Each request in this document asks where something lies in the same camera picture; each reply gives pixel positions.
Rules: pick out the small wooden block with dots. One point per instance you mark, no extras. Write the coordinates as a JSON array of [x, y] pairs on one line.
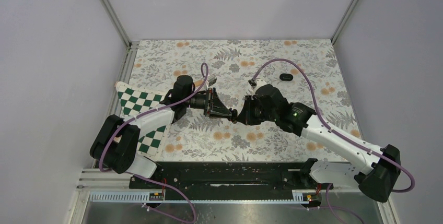
[[198, 83]]

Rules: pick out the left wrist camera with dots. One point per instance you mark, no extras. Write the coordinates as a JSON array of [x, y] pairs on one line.
[[211, 79]]

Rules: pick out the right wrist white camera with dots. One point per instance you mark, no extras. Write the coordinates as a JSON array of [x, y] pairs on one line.
[[258, 83]]

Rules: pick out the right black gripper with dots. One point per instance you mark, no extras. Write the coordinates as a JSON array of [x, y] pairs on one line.
[[246, 116]]

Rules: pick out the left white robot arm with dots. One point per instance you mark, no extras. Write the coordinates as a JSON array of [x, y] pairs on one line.
[[115, 147]]

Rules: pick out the floral patterned table mat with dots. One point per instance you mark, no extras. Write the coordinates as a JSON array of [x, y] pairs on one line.
[[317, 78]]

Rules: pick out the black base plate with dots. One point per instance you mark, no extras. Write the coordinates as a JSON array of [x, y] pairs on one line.
[[223, 181]]

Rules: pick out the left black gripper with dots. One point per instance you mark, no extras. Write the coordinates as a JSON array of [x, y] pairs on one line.
[[217, 105]]

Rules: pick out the green white checkered mat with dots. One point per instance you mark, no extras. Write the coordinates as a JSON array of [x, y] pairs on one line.
[[134, 101]]

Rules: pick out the small black oval object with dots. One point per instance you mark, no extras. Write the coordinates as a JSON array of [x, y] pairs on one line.
[[286, 77]]

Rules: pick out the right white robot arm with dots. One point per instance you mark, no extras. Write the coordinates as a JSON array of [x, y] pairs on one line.
[[374, 169]]

